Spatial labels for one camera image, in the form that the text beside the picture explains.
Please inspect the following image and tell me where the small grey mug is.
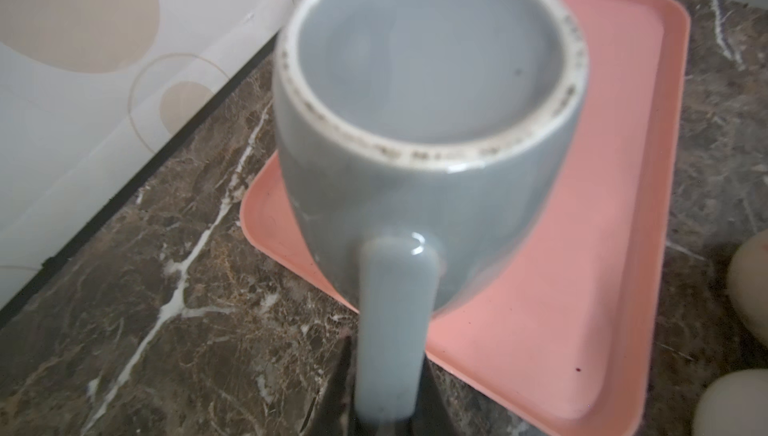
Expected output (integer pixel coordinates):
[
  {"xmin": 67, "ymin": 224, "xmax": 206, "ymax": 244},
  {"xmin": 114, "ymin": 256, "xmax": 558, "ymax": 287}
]
[{"xmin": 273, "ymin": 0, "xmax": 589, "ymax": 427}]

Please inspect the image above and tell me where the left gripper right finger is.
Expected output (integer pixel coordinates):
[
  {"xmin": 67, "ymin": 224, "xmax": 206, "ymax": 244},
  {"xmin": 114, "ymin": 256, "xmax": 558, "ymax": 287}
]
[{"xmin": 410, "ymin": 357, "xmax": 458, "ymax": 436}]

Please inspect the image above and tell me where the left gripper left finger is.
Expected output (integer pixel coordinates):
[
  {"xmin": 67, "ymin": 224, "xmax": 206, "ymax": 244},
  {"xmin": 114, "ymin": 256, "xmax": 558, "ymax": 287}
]
[{"xmin": 308, "ymin": 336, "xmax": 359, "ymax": 436}]

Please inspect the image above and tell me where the peach cream speckled mug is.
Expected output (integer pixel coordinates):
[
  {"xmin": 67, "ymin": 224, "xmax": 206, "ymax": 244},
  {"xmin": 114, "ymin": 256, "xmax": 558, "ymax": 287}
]
[{"xmin": 726, "ymin": 230, "xmax": 768, "ymax": 346}]

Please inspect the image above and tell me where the pink plastic tray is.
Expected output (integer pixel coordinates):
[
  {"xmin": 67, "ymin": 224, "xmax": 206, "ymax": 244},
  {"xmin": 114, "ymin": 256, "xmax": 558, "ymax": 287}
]
[{"xmin": 240, "ymin": 0, "xmax": 690, "ymax": 435}]

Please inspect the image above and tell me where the white ceramic mug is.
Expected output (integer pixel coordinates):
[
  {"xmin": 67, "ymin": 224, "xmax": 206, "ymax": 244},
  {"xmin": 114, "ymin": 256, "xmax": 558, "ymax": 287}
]
[{"xmin": 692, "ymin": 369, "xmax": 767, "ymax": 436}]

